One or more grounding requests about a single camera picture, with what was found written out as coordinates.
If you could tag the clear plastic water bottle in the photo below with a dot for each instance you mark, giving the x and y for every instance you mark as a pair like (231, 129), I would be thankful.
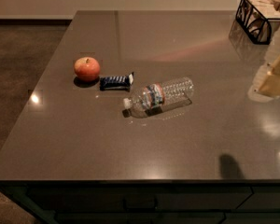
(159, 97)

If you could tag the red apple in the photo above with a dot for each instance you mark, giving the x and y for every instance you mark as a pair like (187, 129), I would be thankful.
(87, 69)

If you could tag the dark cabinet drawer front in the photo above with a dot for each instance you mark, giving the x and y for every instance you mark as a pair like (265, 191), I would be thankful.
(136, 199)

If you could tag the black wire napkin basket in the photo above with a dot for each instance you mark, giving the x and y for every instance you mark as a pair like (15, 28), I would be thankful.
(259, 19)

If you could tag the blue striped snack bar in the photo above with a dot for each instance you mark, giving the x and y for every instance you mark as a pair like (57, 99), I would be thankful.
(116, 82)

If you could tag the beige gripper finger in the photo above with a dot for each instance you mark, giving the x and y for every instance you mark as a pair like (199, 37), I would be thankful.
(266, 83)

